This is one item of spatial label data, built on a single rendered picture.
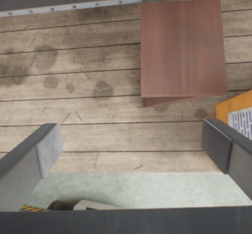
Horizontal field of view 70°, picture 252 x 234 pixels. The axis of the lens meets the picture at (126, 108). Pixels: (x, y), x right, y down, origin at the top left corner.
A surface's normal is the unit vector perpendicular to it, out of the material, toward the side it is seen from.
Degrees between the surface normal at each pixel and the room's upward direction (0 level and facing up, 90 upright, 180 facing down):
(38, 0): 90
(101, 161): 0
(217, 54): 0
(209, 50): 0
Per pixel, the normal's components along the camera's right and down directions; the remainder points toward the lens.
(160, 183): -0.11, -0.14
